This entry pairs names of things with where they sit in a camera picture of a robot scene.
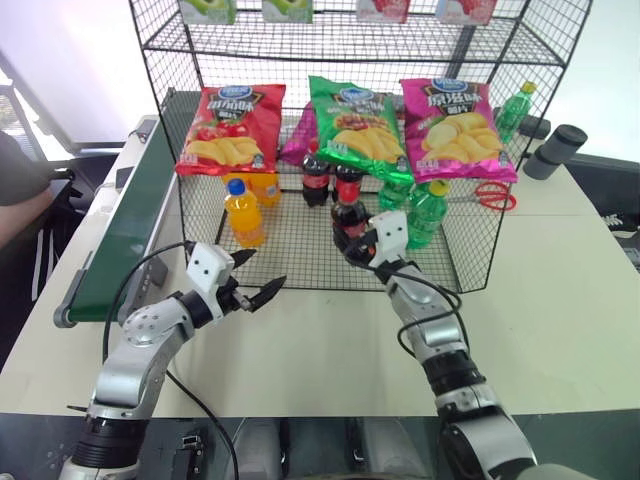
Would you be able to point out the green drink carton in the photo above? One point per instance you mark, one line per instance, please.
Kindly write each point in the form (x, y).
(207, 10)
(287, 10)

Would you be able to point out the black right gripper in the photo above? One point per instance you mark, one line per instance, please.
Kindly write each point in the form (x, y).
(361, 250)

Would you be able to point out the orange soda bottle blue cap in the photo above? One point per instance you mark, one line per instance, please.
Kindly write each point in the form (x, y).
(243, 217)

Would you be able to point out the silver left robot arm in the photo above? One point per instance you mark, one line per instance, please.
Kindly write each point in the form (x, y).
(140, 345)

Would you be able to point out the green potato chips bag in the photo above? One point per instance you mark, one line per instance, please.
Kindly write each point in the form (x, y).
(360, 135)

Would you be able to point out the green soda bottle yellow cap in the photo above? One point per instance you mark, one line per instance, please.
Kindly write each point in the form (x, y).
(425, 217)
(512, 115)

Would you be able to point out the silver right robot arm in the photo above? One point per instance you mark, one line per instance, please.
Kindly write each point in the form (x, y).
(445, 340)

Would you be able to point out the dark rounded robot base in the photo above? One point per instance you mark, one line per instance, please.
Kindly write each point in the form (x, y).
(300, 447)

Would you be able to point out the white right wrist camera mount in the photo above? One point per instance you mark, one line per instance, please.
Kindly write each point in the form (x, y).
(392, 234)

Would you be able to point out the black striped garment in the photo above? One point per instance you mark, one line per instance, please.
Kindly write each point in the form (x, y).
(47, 260)

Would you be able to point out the person in dark shirt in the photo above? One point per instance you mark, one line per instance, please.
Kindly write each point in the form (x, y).
(20, 170)

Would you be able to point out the pink drink carton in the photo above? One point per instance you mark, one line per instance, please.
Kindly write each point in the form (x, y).
(465, 10)
(382, 9)

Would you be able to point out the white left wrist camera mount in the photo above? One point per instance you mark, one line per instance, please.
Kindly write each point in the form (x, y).
(207, 265)

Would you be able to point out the purple snack bag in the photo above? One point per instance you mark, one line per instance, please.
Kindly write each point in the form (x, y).
(296, 142)

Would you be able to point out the magenta potato chips bag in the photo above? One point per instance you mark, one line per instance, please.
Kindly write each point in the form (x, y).
(457, 135)

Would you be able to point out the green conveyor belt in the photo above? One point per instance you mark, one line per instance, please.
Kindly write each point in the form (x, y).
(130, 215)

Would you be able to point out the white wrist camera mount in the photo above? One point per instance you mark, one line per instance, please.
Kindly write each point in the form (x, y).
(207, 265)
(392, 234)

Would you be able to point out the red potato chips bag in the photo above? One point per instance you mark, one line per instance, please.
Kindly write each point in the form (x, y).
(235, 125)

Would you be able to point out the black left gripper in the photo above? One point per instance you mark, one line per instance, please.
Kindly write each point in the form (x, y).
(231, 297)

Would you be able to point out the cola bottle red cap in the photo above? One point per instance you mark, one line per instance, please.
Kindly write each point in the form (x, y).
(348, 181)
(316, 182)
(347, 217)

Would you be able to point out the grey and black cylinder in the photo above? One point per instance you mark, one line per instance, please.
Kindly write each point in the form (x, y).
(552, 152)

